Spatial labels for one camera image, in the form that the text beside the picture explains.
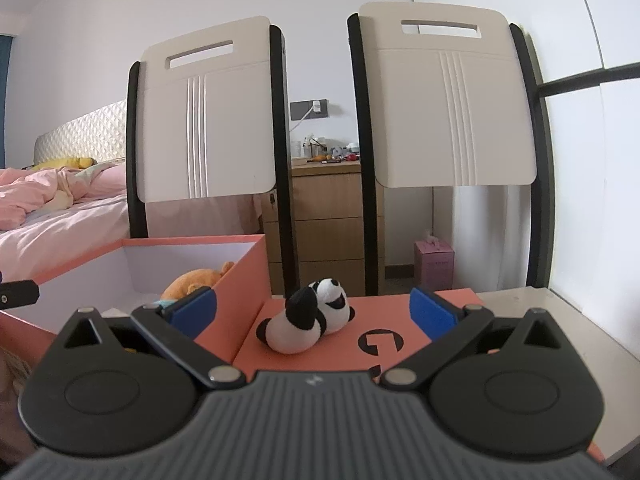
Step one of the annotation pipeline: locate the white charger cable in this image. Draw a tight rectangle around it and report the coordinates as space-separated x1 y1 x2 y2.
288 110 316 134

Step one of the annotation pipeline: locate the assorted small clutter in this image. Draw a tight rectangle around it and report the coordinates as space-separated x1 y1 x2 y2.
290 135 362 165

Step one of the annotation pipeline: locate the white chair with black frame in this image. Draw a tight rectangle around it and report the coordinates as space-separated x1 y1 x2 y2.
346 1 556 297
126 15 301 301

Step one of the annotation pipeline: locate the pink carton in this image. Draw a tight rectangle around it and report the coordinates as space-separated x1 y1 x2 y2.
414 237 456 291

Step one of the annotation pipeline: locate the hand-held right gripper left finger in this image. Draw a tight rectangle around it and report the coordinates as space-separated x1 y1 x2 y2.
55 288 247 392

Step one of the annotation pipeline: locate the panda plush toy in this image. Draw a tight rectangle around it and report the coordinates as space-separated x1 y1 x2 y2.
256 278 357 354

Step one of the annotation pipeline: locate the bed with pink sheet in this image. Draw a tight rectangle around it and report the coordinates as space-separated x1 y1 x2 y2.
0 160 262 283

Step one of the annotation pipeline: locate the black metal bar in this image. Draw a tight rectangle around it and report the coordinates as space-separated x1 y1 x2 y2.
536 62 640 99

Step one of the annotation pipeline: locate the wooden drawer cabinet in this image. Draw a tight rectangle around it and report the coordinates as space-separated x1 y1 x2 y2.
260 157 386 296

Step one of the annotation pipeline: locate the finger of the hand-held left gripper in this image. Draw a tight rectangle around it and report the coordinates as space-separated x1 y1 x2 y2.
0 280 41 309

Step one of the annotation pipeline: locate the white quilted headboard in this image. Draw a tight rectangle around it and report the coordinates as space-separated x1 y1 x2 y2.
32 100 129 171

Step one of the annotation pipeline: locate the yellow plush toy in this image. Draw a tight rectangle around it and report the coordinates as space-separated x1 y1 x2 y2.
31 155 97 171

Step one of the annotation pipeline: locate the orange cardboard box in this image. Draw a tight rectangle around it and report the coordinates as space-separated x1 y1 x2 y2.
0 234 268 366

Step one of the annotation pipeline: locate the grey wall socket panel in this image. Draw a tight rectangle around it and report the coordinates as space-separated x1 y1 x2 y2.
290 99 330 121

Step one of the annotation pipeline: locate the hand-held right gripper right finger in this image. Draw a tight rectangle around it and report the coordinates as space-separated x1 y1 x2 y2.
375 286 574 392

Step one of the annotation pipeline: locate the blue curtain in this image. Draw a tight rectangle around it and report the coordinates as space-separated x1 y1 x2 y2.
0 34 12 100

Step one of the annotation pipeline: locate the orange plush toy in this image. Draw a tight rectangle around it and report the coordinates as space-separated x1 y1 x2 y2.
161 261 236 301

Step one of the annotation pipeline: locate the orange box lid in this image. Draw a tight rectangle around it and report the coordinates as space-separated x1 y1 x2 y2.
232 287 486 375

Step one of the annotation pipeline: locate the pink quilt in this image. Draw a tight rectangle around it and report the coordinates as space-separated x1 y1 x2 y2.
0 162 127 228

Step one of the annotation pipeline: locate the white desktop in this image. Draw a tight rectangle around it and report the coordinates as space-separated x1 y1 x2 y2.
475 285 640 467

